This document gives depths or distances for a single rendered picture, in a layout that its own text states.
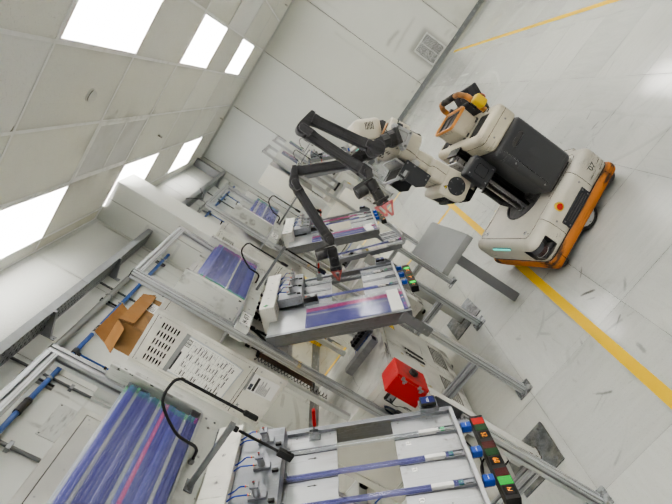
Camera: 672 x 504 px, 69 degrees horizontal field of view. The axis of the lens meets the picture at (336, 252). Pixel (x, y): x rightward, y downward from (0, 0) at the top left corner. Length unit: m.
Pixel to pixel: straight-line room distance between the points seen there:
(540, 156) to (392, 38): 7.69
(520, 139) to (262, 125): 7.91
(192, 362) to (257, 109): 8.18
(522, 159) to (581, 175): 0.34
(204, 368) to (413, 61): 8.63
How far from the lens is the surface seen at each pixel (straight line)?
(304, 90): 10.22
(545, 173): 2.91
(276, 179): 7.26
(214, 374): 2.55
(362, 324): 2.38
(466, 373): 2.55
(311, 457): 1.64
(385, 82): 10.29
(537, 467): 2.00
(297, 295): 2.68
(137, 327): 2.57
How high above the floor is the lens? 1.60
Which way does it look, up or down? 11 degrees down
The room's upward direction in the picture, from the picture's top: 58 degrees counter-clockwise
